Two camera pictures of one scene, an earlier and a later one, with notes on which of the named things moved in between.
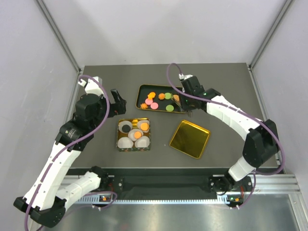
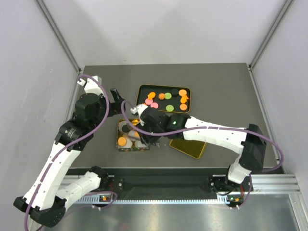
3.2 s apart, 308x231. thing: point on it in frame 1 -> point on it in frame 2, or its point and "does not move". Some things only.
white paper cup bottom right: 142,142 does not move
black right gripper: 185,107 -> 147,138
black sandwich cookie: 126,128 does not move
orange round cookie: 176,97 -> 121,141
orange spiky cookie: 161,96 does not move
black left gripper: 119,108 does not move
